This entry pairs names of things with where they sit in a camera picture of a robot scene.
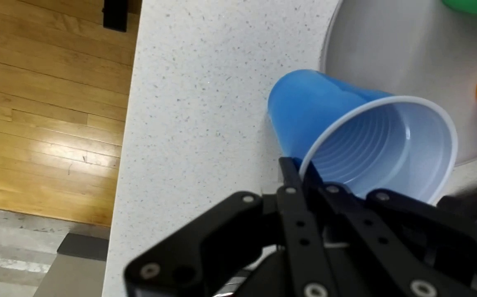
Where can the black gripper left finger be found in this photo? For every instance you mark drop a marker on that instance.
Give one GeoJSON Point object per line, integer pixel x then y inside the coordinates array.
{"type": "Point", "coordinates": [298, 241]}

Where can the green plastic cup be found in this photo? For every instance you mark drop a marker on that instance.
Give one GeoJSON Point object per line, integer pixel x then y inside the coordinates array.
{"type": "Point", "coordinates": [475, 7]}

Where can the blue plastic cup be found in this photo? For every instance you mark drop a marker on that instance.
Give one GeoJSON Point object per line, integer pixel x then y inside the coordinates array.
{"type": "Point", "coordinates": [310, 105]}

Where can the grey round plate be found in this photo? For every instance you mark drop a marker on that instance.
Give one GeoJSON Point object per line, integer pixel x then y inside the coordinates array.
{"type": "Point", "coordinates": [404, 55]}

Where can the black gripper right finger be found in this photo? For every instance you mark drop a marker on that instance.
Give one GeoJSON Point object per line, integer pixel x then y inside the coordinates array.
{"type": "Point", "coordinates": [414, 248]}

